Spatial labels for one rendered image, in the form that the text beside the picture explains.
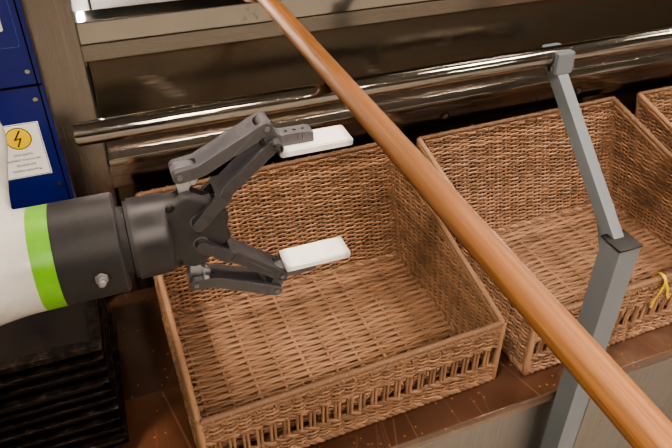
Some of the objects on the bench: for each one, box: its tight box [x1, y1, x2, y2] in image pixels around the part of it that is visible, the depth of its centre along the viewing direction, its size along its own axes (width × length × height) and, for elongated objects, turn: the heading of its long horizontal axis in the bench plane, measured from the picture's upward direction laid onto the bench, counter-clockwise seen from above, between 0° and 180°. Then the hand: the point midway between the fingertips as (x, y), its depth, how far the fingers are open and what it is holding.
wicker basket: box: [416, 96, 672, 376], centre depth 141 cm, size 49×56×28 cm
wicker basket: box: [135, 142, 507, 448], centre depth 123 cm, size 49×56×28 cm
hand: (336, 196), depth 65 cm, fingers open, 13 cm apart
